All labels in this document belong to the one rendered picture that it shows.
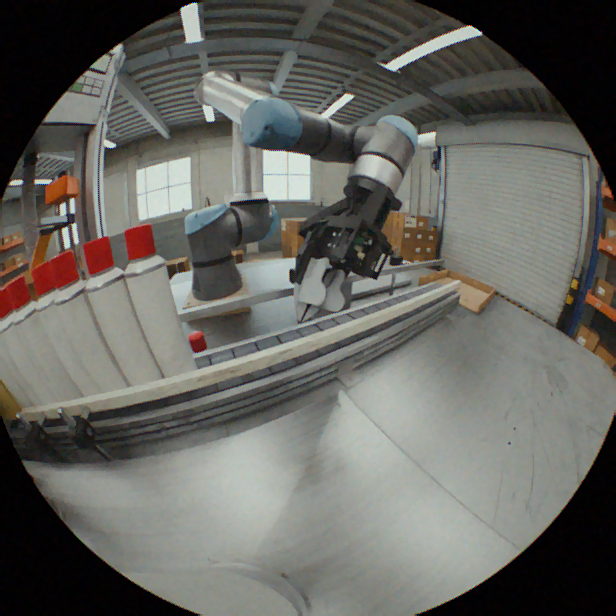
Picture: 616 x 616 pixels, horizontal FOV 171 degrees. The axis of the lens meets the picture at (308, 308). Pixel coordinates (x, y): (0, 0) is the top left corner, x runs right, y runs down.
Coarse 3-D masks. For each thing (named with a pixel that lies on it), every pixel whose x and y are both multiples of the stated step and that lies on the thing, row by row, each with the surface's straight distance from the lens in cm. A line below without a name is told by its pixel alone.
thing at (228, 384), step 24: (432, 288) 67; (360, 312) 43; (408, 312) 47; (288, 336) 35; (360, 336) 35; (216, 360) 32; (288, 360) 30; (216, 384) 29; (240, 384) 28; (144, 408) 31
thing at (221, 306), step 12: (408, 264) 54; (420, 264) 58; (432, 264) 65; (348, 276) 38; (276, 288) 32; (288, 288) 32; (228, 300) 30; (240, 300) 29; (252, 300) 30; (264, 300) 31; (180, 312) 30; (192, 312) 29; (204, 312) 29; (216, 312) 30
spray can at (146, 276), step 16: (144, 224) 24; (128, 240) 24; (144, 240) 23; (128, 256) 25; (144, 256) 23; (128, 272) 24; (144, 272) 23; (160, 272) 23; (128, 288) 25; (144, 288) 23; (160, 288) 24; (144, 304) 24; (160, 304) 24; (144, 320) 25; (160, 320) 24; (176, 320) 26; (160, 336) 25; (176, 336) 26; (160, 352) 27; (176, 352) 27; (160, 368) 29; (176, 368) 28; (192, 368) 29
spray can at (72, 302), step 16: (64, 256) 27; (64, 272) 27; (64, 288) 27; (80, 288) 27; (64, 304) 27; (80, 304) 26; (64, 320) 28; (80, 320) 27; (96, 320) 28; (80, 336) 27; (96, 336) 28; (80, 352) 29; (96, 352) 28; (96, 368) 29; (112, 368) 30; (96, 384) 32; (112, 384) 30; (128, 384) 32
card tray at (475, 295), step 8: (440, 272) 98; (448, 272) 107; (456, 272) 106; (424, 280) 85; (432, 280) 92; (440, 280) 97; (448, 280) 101; (456, 280) 105; (464, 280) 105; (472, 280) 104; (464, 288) 96; (472, 288) 101; (480, 288) 103; (488, 288) 102; (464, 296) 85; (472, 296) 89; (480, 296) 93; (488, 296) 84; (464, 304) 77; (472, 304) 80; (480, 304) 73
